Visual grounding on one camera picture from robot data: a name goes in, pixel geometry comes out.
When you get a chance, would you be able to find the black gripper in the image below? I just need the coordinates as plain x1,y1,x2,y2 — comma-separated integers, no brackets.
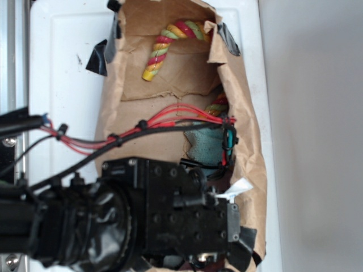
102,158,240,260

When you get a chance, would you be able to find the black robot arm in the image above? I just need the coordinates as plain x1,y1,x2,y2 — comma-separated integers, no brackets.
1,105,240,271

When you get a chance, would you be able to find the white paper label tag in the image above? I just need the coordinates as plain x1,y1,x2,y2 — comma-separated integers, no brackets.
216,177,254,203

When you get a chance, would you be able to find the light blue towel cloth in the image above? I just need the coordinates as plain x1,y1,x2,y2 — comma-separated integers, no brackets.
184,128,223,167

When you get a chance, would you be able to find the brown paper bag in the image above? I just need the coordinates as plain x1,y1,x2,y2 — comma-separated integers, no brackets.
96,1,267,271

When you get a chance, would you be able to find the white tray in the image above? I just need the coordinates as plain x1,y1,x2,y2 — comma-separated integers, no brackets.
29,1,282,271

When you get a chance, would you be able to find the red wire bundle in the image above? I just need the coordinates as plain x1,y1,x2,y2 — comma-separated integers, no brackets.
39,103,237,156

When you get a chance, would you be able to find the black braided cable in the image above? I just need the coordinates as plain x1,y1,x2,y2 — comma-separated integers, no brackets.
0,124,227,193

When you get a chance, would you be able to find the black bracket with bolts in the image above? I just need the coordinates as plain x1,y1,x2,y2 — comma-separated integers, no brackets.
1,137,17,184

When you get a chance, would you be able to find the multicolour twisted rope toy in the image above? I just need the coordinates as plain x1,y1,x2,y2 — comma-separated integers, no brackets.
142,20,227,104

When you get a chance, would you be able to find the aluminium frame rail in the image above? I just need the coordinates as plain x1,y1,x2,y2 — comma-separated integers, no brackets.
1,1,29,271

